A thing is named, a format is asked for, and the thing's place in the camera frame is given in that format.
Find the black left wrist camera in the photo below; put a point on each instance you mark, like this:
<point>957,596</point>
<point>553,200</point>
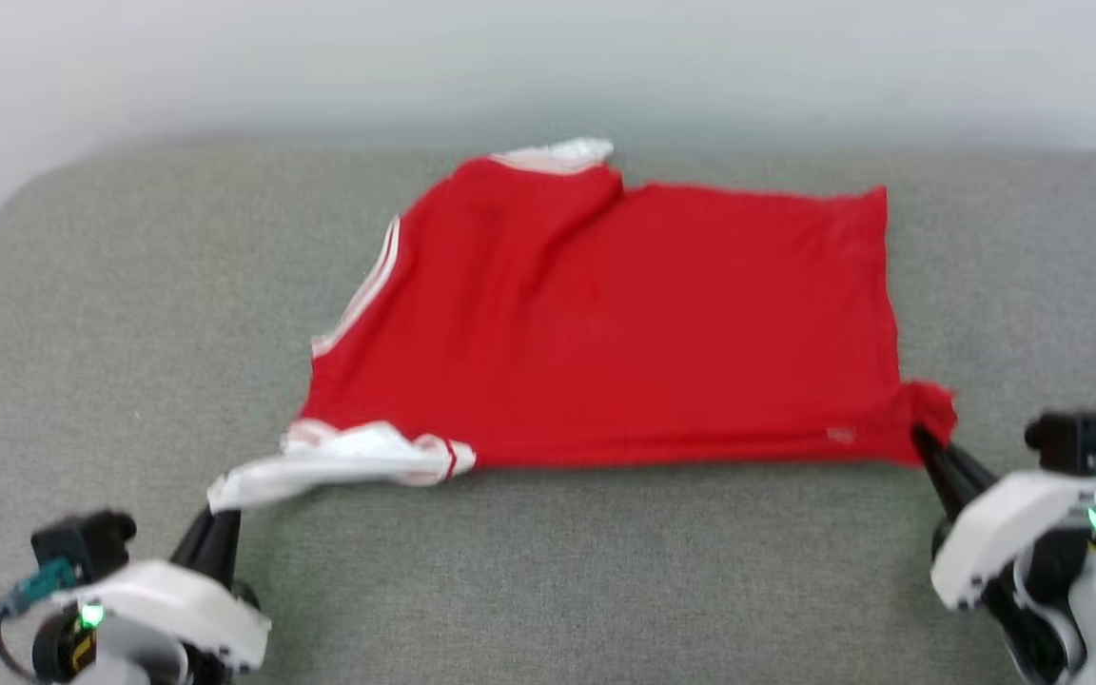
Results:
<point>82,544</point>

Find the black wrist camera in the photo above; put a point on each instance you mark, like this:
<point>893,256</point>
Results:
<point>1076,440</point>
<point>82,544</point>

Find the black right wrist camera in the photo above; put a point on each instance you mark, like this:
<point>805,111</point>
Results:
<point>1076,440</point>

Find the red garment with white stripes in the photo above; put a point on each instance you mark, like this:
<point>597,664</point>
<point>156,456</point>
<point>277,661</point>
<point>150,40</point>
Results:
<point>605,333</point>

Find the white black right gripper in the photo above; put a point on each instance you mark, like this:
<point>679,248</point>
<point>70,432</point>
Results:
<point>1005,523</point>

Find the teal left camera connector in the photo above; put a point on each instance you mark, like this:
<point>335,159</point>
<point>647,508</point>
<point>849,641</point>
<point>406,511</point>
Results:
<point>39,582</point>

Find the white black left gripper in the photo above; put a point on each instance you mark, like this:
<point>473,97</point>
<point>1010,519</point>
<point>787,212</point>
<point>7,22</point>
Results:
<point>177,604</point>

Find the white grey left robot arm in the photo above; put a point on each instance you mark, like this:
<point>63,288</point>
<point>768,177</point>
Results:
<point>129,666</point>

